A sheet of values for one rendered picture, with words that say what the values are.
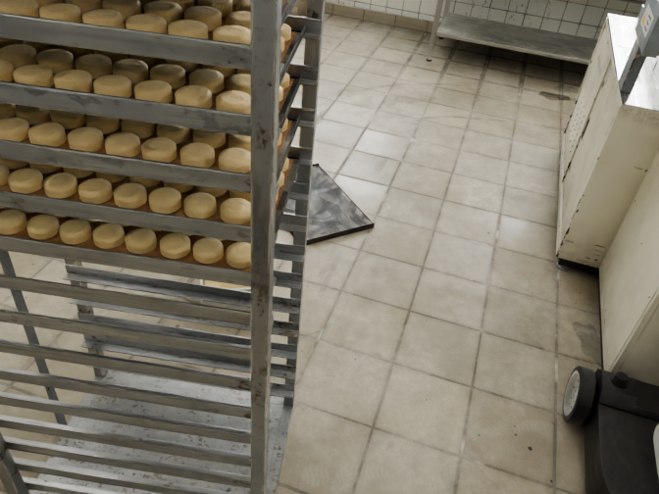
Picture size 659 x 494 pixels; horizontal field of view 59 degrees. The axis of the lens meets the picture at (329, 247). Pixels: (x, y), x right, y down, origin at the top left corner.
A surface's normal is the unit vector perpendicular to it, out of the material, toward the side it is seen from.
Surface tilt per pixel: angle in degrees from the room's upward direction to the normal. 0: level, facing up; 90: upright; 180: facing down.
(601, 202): 90
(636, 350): 90
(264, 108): 90
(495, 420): 0
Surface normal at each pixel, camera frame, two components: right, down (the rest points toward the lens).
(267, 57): -0.12, 0.61
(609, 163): -0.33, 0.57
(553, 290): 0.08, -0.78
